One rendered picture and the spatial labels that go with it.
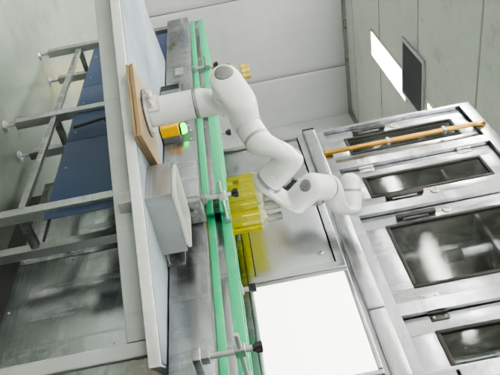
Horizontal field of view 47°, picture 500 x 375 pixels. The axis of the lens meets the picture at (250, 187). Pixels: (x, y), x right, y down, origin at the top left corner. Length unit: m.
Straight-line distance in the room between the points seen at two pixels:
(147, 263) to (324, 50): 6.95
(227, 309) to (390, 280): 0.59
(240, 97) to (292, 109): 6.92
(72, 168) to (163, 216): 0.72
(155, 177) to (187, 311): 0.40
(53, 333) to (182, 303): 0.56
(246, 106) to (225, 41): 6.39
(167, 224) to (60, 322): 0.61
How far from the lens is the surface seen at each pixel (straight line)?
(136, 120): 1.73
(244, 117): 1.72
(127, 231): 1.69
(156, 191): 1.69
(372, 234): 2.17
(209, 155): 2.16
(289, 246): 2.09
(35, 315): 2.21
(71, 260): 2.36
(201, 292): 1.73
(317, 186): 1.75
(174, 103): 1.83
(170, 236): 1.76
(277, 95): 8.49
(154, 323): 1.56
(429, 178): 2.44
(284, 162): 1.70
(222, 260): 1.84
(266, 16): 8.02
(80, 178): 2.26
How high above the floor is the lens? 1.06
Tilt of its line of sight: level
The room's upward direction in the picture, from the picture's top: 79 degrees clockwise
